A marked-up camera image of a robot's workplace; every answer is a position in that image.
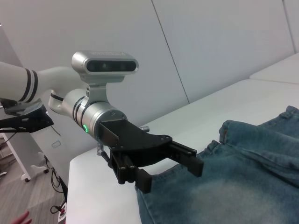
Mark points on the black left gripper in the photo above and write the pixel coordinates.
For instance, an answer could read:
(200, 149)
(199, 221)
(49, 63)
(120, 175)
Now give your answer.
(133, 140)

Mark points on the blue denim shorts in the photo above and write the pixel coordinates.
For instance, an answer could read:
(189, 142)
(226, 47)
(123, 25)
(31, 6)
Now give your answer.
(233, 186)

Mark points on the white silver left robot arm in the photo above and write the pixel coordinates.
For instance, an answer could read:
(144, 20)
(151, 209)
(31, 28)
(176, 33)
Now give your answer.
(100, 114)

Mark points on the small silver gripper knob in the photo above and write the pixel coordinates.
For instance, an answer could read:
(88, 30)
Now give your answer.
(144, 128)

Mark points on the person's bare hand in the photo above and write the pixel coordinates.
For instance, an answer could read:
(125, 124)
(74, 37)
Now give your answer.
(22, 218)

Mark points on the white caster foot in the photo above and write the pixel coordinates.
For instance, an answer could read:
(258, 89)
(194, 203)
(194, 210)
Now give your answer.
(39, 166)

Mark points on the white rolling table leg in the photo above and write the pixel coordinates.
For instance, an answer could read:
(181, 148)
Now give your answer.
(14, 154)

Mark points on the white wall socket plate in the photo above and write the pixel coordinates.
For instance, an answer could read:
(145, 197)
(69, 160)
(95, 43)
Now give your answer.
(56, 144)

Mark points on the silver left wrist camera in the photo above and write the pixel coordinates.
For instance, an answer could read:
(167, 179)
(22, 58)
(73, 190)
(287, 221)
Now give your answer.
(105, 65)

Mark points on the black metal robot bracket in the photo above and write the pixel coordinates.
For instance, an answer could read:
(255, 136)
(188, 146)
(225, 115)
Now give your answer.
(28, 119)

